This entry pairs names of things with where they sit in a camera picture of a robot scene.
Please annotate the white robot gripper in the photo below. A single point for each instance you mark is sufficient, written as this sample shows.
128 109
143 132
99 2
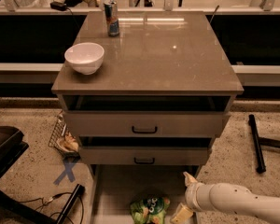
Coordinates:
191 195

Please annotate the green rice chip bag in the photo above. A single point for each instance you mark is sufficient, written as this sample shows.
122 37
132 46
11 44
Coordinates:
150 211

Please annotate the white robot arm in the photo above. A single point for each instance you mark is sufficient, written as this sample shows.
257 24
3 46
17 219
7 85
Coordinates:
225 198

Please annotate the open bottom drawer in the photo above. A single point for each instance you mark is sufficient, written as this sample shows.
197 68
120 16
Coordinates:
115 187

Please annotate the grey drawer cabinet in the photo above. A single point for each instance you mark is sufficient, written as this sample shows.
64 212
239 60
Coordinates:
160 62

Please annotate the black floor stand bar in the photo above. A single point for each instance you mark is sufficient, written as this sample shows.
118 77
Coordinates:
259 142

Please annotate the blue tape cross mark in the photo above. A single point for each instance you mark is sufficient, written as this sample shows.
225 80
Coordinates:
68 164

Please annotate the white ceramic bowl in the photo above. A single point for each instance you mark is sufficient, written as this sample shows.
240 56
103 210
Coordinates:
85 58

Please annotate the black chair base left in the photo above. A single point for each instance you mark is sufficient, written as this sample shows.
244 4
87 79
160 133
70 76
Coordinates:
12 147

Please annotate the blue silver energy drink can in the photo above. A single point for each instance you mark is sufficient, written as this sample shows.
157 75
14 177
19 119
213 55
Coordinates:
111 17

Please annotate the black power adapter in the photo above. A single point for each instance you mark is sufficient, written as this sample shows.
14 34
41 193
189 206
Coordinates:
58 6

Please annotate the middle drawer with black handle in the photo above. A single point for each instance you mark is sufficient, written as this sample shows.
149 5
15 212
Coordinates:
144 155

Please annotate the drawer with black handle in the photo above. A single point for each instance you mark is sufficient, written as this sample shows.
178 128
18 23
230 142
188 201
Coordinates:
146 124
144 155

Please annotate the top drawer with black handle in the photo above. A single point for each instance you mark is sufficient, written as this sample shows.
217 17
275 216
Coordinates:
146 124

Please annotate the wire basket with items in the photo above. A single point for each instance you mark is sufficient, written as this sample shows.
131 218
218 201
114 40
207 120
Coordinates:
62 140

